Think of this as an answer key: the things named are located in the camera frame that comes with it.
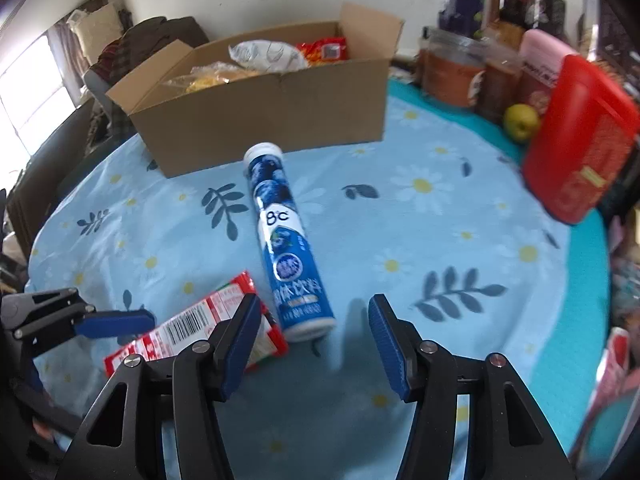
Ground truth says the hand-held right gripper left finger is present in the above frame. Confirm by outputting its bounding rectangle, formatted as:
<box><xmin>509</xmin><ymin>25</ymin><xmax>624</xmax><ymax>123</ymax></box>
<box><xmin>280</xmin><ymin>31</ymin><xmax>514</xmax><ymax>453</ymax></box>
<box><xmin>55</xmin><ymin>294</ymin><xmax>262</xmax><ymax>480</ymax></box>

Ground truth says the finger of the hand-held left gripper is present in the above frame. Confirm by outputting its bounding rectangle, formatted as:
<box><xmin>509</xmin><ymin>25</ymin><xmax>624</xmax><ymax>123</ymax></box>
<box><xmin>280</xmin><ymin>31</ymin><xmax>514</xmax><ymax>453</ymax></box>
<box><xmin>0</xmin><ymin>287</ymin><xmax>157</xmax><ymax>343</ymax></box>

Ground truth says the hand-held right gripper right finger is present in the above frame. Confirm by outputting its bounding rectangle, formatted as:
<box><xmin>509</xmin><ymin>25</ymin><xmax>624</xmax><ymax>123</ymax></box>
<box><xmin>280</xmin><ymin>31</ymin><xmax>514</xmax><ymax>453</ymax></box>
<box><xmin>368</xmin><ymin>294</ymin><xmax>576</xmax><ymax>480</ymax></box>

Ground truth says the red white carton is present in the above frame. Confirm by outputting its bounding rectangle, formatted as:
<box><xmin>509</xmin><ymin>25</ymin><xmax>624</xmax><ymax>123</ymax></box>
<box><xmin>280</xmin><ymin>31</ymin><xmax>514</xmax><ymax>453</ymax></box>
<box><xmin>104</xmin><ymin>271</ymin><xmax>290</xmax><ymax>378</ymax></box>

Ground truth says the blue tube with white cap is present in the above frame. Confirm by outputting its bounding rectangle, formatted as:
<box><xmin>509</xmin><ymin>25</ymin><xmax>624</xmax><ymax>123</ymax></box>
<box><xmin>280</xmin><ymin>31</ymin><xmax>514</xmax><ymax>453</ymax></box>
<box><xmin>243</xmin><ymin>143</ymin><xmax>337</xmax><ymax>343</ymax></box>

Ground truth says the brown cardboard box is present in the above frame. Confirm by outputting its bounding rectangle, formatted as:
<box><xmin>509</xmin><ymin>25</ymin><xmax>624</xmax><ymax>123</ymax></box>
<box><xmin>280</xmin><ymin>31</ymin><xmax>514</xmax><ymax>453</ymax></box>
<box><xmin>105</xmin><ymin>2</ymin><xmax>405</xmax><ymax>178</ymax></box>

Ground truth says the clear bag of yellow crackers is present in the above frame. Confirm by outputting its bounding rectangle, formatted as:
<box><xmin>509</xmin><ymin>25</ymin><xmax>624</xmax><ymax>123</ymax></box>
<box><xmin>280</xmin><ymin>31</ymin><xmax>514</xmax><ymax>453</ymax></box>
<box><xmin>162</xmin><ymin>61</ymin><xmax>261</xmax><ymax>95</ymax></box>

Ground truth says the white bread-print packet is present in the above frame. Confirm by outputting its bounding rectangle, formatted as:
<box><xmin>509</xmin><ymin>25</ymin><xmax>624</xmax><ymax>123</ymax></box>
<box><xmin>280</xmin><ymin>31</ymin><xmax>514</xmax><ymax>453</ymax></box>
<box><xmin>229</xmin><ymin>40</ymin><xmax>308</xmax><ymax>73</ymax></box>

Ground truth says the red snack packet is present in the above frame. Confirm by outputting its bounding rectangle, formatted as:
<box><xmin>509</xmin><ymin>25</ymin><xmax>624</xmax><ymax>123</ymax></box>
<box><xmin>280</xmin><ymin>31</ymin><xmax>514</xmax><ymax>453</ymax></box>
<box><xmin>295</xmin><ymin>35</ymin><xmax>349</xmax><ymax>67</ymax></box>

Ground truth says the blue floral tablecloth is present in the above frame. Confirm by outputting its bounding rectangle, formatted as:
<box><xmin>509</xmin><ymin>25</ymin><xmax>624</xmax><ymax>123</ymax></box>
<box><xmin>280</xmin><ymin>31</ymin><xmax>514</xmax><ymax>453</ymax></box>
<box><xmin>27</xmin><ymin>87</ymin><xmax>573</xmax><ymax>480</ymax></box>

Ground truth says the dark wooden furniture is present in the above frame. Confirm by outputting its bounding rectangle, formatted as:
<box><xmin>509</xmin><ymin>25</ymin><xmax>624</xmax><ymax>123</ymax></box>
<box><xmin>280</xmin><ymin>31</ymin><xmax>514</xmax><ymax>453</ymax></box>
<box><xmin>0</xmin><ymin>100</ymin><xmax>96</xmax><ymax>261</ymax></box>

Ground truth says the yellow green fruit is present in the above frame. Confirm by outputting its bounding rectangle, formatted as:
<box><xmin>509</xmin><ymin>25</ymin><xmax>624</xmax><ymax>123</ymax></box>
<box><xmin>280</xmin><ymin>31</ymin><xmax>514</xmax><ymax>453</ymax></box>
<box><xmin>502</xmin><ymin>103</ymin><xmax>541</xmax><ymax>142</ymax></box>

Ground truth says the brown curtain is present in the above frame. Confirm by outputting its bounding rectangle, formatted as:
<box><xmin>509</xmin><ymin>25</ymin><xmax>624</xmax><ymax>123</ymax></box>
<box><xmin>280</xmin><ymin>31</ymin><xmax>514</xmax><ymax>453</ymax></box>
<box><xmin>47</xmin><ymin>20</ymin><xmax>86</xmax><ymax>81</ymax></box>

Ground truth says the red canister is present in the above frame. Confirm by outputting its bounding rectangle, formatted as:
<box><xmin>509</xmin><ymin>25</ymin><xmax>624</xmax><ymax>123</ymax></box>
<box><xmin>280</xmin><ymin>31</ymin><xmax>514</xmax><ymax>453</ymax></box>
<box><xmin>522</xmin><ymin>54</ymin><xmax>640</xmax><ymax>225</ymax></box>

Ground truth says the brown spice bottle black cap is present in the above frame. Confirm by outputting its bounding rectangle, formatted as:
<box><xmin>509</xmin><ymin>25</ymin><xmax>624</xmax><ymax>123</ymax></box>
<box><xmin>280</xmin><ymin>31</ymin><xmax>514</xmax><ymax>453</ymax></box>
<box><xmin>477</xmin><ymin>35</ymin><xmax>523</xmax><ymax>121</ymax></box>

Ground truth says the clear jar red-brown powder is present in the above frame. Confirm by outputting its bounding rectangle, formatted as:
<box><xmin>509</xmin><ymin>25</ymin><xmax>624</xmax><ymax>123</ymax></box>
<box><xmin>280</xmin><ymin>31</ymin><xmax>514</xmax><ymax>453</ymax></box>
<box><xmin>422</xmin><ymin>27</ymin><xmax>488</xmax><ymax>108</ymax></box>

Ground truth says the brown quilted jacket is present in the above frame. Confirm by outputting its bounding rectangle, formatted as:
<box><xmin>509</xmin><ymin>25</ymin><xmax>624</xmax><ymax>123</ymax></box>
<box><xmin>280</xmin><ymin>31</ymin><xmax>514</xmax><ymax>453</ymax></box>
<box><xmin>120</xmin><ymin>16</ymin><xmax>211</xmax><ymax>61</ymax></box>

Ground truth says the beige board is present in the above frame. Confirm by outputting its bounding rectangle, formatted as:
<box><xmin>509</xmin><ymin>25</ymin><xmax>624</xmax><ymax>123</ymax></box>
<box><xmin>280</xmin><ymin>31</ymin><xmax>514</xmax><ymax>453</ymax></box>
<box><xmin>70</xmin><ymin>4</ymin><xmax>121</xmax><ymax>51</ymax></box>

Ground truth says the pink lidded jar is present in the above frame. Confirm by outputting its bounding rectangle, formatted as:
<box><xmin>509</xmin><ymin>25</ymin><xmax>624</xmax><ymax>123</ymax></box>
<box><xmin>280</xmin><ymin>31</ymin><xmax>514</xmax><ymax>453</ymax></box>
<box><xmin>515</xmin><ymin>29</ymin><xmax>576</xmax><ymax>106</ymax></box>

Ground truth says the clear jar black label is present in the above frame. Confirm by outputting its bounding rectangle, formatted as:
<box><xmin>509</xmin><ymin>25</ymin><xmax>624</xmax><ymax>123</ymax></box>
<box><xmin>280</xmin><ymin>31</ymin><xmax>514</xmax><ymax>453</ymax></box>
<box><xmin>535</xmin><ymin>0</ymin><xmax>568</xmax><ymax>41</ymax></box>

